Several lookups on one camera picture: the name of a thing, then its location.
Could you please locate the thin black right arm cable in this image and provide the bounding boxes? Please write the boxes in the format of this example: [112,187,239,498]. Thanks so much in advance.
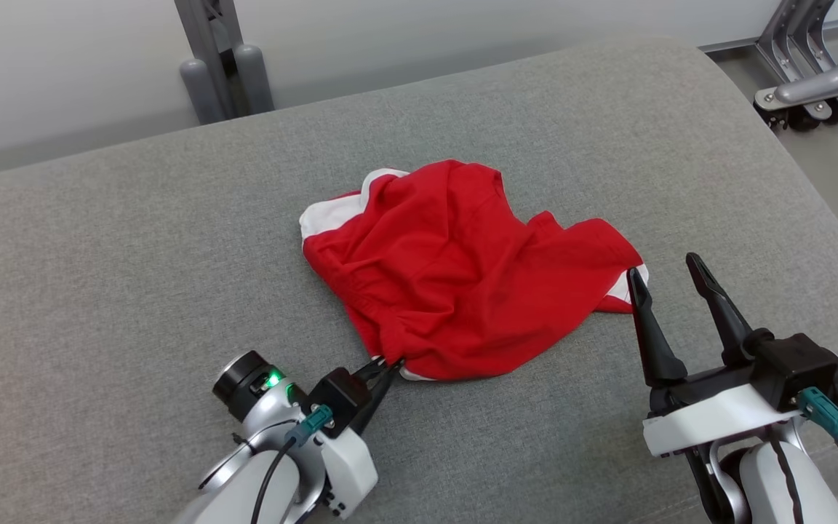
[768,435,804,524]

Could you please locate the grey rounded cylinder post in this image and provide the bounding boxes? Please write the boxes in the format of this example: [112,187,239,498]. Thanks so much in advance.
[179,60,225,126]
[234,44,275,115]

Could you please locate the grey metal truss column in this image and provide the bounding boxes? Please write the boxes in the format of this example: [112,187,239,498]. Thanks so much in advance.
[175,0,245,121]

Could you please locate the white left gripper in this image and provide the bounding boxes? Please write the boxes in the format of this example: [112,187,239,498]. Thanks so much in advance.
[321,357,405,519]

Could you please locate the left teal plug black cable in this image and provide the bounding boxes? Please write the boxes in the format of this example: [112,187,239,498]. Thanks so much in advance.
[250,405,334,524]

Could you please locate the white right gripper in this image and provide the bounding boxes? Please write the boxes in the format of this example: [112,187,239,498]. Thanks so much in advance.
[627,253,802,458]

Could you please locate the grey metal stand base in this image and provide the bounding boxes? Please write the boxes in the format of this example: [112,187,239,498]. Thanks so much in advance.
[754,0,838,133]

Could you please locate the red shorts with white panels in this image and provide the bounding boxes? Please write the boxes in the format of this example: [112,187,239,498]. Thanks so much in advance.
[299,159,649,381]

